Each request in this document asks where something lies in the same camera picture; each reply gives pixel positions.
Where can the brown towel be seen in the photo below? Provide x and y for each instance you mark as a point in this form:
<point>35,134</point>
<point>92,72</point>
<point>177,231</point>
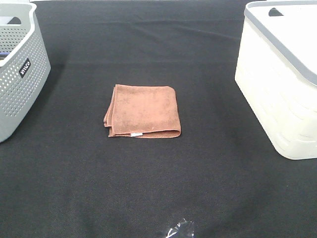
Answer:
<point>143,112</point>

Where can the black table cloth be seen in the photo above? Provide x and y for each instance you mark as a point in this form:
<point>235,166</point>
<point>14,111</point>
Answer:
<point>62,176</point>

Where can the clear tape piece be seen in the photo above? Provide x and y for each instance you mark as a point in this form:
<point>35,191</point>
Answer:
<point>183,229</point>

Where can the grey perforated plastic basket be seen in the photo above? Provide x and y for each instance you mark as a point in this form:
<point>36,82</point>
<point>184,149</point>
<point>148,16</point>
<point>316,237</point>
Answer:
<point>24,71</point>

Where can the blue item in basket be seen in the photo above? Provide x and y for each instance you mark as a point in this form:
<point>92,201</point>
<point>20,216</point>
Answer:
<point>3,55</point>

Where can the white plastic basket grey rim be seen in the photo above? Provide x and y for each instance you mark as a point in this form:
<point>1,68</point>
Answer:
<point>277,72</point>

